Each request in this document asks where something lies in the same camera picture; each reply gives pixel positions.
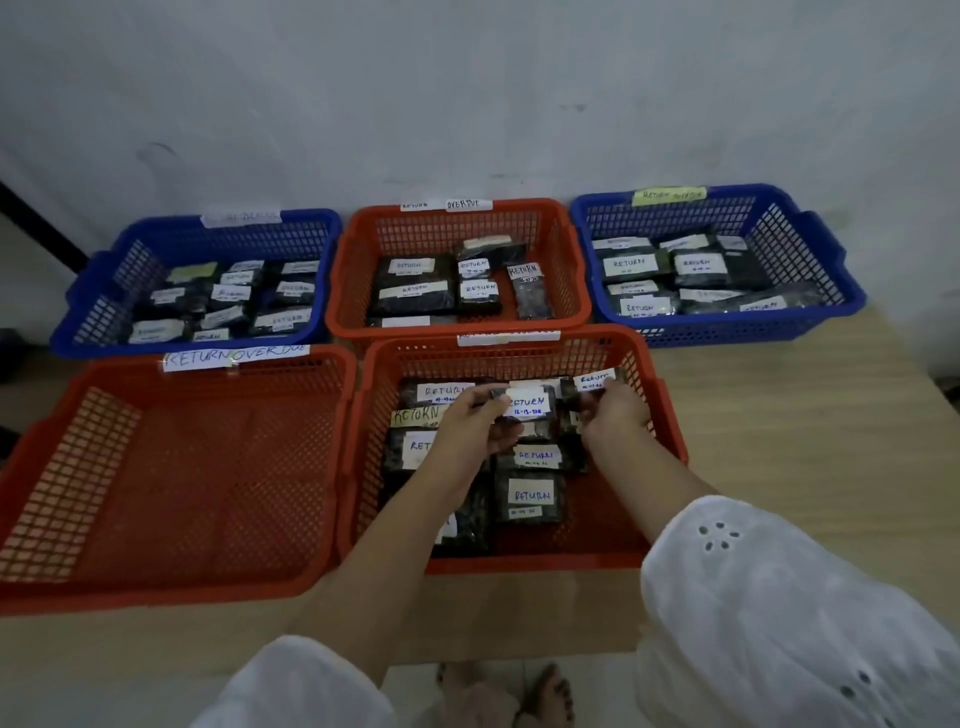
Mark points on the white paper label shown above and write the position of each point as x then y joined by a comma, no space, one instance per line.
446,205
236,358
510,338
240,217

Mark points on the person's left hand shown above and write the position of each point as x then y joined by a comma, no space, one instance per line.
457,442

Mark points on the dark labelled pouch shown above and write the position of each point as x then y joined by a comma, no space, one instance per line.
531,405

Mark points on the empty orange plastic basket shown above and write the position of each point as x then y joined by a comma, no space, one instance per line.
187,480

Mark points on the person's left foot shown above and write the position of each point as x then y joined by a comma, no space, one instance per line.
472,701

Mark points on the person's left thumb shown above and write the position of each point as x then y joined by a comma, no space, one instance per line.
499,416

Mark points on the blue plastic basket white label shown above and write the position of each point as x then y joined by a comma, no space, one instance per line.
97,300

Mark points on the person's white left sleeve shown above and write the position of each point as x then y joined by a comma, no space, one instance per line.
300,686

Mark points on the person's white sleeve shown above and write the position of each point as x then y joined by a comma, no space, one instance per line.
787,622
300,686

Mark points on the blue plastic basket yellow label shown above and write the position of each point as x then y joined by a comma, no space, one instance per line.
817,255

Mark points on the person's white right sleeve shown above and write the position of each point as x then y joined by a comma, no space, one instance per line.
787,622

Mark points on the person's right hand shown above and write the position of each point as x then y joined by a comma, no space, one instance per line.
619,420

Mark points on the person's left forearm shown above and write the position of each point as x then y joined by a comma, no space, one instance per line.
390,555

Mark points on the person's right foot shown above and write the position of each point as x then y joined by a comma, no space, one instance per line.
547,697

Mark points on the person's right forearm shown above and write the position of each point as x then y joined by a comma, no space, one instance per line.
649,487

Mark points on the person's foot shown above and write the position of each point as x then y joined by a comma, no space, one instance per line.
547,697
472,701

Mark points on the yellow paper label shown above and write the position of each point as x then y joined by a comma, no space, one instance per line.
669,196

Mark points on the pile of dark packets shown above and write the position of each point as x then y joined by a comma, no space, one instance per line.
532,499
420,296
701,270
225,300

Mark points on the person's right fingers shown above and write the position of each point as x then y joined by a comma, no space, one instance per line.
602,396

